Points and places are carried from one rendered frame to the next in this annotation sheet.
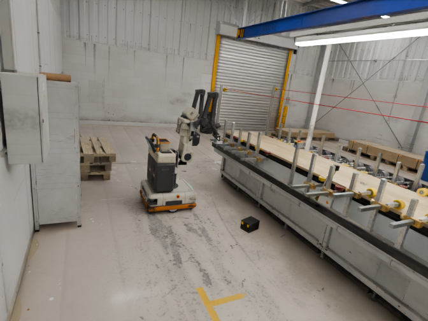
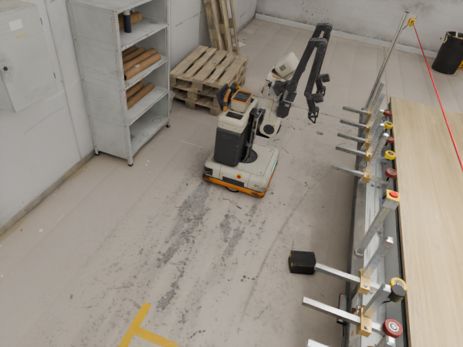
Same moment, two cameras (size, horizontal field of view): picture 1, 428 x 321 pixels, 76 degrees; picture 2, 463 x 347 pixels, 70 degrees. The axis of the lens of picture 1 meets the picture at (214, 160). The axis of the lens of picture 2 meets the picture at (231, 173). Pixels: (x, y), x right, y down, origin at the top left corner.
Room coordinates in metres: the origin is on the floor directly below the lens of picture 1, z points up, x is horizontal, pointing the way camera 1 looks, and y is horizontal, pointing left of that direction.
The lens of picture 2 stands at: (1.41, -1.12, 2.34)
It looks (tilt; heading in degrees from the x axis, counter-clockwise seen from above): 40 degrees down; 40
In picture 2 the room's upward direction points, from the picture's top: 9 degrees clockwise
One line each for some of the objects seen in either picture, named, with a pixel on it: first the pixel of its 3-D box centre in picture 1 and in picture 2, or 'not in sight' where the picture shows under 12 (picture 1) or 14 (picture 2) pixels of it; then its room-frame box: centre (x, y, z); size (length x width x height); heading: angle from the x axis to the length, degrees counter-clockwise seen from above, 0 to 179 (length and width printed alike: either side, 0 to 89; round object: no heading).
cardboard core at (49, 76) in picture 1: (55, 77); not in sight; (3.13, 1.86, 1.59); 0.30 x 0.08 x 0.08; 117
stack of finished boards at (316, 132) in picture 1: (305, 132); not in sight; (10.77, -3.45, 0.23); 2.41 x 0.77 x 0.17; 118
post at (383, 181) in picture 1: (376, 206); not in sight; (2.09, -1.36, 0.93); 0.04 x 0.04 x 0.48; 27
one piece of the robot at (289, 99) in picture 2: (192, 135); (286, 100); (3.72, 0.34, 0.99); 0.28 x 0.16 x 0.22; 27
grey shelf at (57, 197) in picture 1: (58, 150); (129, 77); (3.03, 1.80, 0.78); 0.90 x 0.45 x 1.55; 27
